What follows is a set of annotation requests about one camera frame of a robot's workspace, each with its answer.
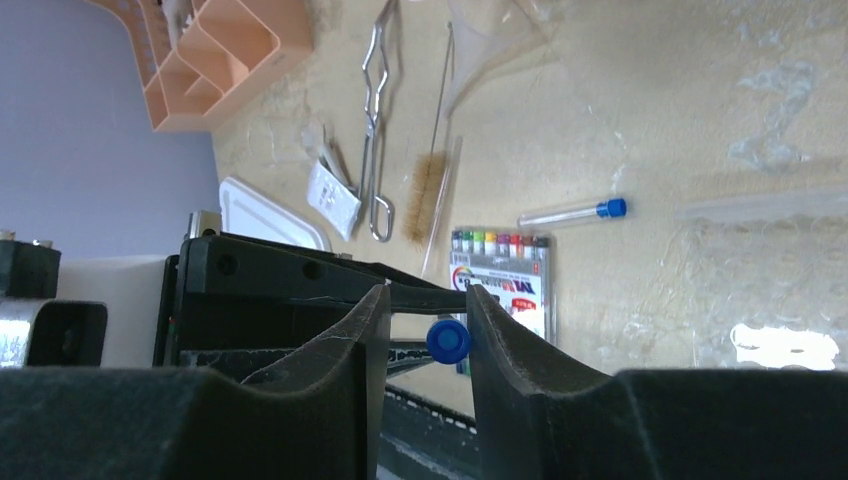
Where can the white sachet packet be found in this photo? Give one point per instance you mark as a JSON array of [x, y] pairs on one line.
[[330, 193]]

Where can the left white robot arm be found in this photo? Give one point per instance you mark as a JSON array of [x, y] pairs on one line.
[[113, 312]]

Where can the blue capped test tube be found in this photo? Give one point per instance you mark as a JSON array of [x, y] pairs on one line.
[[586, 212], [448, 341]]

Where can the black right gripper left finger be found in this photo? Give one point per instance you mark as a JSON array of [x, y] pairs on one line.
[[314, 414]]

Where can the clear plastic funnel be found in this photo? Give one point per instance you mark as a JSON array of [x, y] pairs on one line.
[[487, 35]]

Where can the wire test tube brush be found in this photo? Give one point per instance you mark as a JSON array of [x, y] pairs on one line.
[[429, 171]]

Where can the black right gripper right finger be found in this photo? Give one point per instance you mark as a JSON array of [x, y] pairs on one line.
[[541, 414]]

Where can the black aluminium base frame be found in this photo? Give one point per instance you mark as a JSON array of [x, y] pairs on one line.
[[242, 304]]

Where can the glass stirring rod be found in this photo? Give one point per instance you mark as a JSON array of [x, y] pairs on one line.
[[452, 157]]

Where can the coloured marker pen pack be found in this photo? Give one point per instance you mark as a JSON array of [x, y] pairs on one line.
[[513, 267]]

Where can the peach plastic desk organizer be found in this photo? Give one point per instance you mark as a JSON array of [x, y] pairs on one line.
[[200, 62]]

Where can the white plastic lid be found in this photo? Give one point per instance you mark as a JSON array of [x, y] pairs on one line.
[[247, 212]]

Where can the clear plastic well tray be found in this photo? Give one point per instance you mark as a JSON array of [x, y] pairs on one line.
[[768, 279]]

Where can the metal crucible tongs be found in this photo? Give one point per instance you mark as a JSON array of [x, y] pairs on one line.
[[375, 68]]

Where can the clear watch glass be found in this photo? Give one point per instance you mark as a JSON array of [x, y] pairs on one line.
[[263, 138]]

